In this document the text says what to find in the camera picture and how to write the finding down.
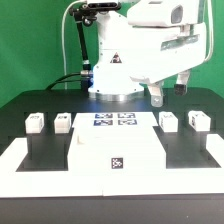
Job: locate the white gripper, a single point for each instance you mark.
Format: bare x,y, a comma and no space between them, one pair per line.
170,37

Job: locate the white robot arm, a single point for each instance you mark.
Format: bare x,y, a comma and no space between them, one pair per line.
111,74

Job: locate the white marker plate with tags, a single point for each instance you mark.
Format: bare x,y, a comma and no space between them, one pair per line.
114,119

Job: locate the white U-shaped fence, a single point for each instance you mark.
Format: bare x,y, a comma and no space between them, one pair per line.
65,184

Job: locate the white square tabletop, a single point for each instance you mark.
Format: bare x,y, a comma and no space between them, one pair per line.
101,150

